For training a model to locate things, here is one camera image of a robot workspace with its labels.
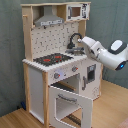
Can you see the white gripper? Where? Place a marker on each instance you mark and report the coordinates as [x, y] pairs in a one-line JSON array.
[[90, 45]]

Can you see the white toy microwave door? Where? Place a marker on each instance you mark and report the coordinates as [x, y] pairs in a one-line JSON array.
[[78, 11]]

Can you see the white oven door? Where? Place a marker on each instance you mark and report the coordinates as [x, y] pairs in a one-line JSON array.
[[62, 103]]

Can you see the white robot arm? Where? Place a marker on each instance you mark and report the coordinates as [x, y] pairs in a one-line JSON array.
[[115, 57]]

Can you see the wooden toy kitchen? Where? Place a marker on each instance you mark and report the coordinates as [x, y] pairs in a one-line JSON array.
[[46, 40]]

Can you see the grey toy sink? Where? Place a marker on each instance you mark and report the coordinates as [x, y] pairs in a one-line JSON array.
[[76, 51]]

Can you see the black toy faucet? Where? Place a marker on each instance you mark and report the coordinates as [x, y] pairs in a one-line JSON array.
[[73, 40]]

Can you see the right stove knob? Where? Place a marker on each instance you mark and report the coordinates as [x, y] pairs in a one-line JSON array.
[[74, 68]]

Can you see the stove knob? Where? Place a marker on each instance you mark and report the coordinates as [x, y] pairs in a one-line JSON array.
[[74, 68], [56, 75]]

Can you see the black toy stovetop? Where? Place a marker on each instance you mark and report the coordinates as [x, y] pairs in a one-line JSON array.
[[52, 59]]

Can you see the left stove knob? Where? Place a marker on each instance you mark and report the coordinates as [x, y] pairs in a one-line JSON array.
[[56, 75]]

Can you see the grey range hood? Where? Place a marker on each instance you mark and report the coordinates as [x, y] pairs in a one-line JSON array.
[[48, 18]]

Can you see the grey fridge door handle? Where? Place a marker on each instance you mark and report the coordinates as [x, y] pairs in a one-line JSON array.
[[84, 83]]

